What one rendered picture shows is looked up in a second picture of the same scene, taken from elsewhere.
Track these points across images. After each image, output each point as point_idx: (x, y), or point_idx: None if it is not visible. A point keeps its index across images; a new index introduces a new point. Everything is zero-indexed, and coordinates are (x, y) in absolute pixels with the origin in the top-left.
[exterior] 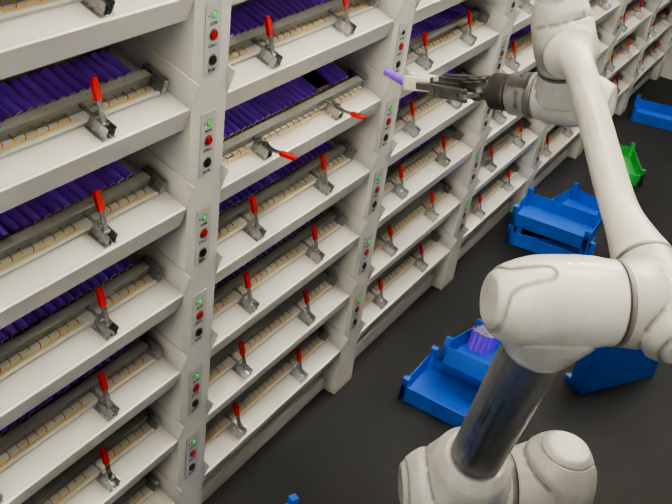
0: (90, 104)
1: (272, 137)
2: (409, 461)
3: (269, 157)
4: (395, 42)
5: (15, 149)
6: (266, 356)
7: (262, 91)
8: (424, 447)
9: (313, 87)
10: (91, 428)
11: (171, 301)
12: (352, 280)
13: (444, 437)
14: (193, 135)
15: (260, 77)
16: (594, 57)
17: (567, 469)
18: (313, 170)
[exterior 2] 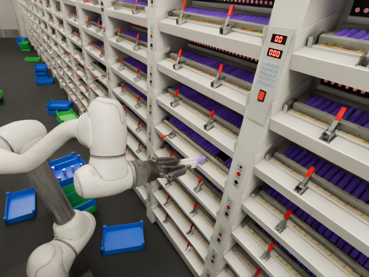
0: (145, 77)
1: (181, 140)
2: (88, 212)
3: (169, 138)
4: (234, 166)
5: (131, 72)
6: (172, 214)
7: (168, 111)
8: (89, 218)
9: (214, 152)
10: (135, 149)
11: (145, 142)
12: (206, 255)
13: (79, 212)
14: (147, 100)
15: (165, 103)
16: (75, 133)
17: (35, 249)
18: (206, 186)
